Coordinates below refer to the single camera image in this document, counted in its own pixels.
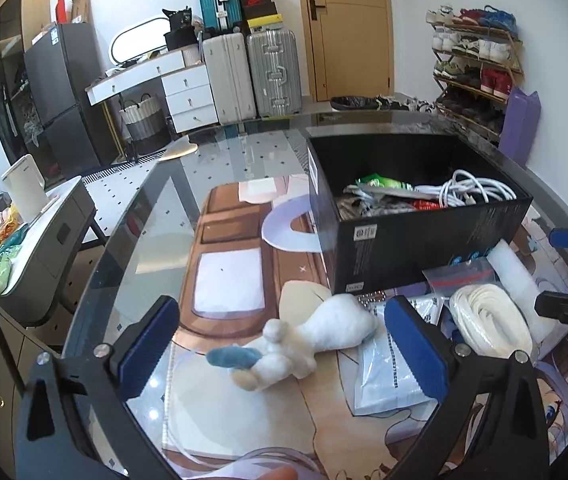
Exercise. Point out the grey side cabinet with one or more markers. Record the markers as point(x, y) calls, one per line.
point(40, 270)

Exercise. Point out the white blue plush toy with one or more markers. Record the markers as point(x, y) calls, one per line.
point(285, 349)

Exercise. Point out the black cardboard box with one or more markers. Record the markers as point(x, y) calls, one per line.
point(481, 205)

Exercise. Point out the shoe rack with shoes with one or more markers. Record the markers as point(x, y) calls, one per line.
point(477, 65)

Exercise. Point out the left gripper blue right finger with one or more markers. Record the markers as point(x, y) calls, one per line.
point(420, 344)

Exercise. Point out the black bag on desk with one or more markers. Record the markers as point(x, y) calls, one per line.
point(182, 31)

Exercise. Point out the dark glass wardrobe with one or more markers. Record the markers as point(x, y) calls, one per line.
point(20, 125)

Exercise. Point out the white suitcase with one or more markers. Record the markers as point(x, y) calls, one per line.
point(227, 65)

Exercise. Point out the cream rope coil bag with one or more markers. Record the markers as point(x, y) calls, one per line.
point(487, 319)

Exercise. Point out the white medicine pouch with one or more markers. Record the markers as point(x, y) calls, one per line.
point(384, 381)

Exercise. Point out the red white snack bag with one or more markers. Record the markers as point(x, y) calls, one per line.
point(425, 205)

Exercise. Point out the stacked shoe boxes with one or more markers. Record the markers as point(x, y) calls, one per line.
point(261, 15)

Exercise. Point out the oval mirror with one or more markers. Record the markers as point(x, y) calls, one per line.
point(138, 40)

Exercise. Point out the wooden door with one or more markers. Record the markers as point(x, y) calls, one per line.
point(349, 47)

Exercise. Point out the silver suitcase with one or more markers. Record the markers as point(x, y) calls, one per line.
point(274, 65)

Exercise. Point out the adidas shoelace bag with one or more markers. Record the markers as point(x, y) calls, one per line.
point(354, 203)

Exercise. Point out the white foam piece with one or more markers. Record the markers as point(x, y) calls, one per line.
point(523, 290)

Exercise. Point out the black refrigerator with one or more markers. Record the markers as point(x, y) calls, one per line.
point(60, 66)

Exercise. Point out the purple bag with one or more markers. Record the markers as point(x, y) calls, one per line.
point(520, 125)

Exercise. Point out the woven laundry basket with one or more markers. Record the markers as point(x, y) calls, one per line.
point(146, 124)

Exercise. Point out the green medicine pouch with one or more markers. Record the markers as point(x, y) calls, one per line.
point(383, 182)

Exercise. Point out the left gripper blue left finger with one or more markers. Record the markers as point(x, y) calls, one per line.
point(142, 344)

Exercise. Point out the white drawer desk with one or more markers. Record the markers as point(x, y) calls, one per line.
point(185, 85)

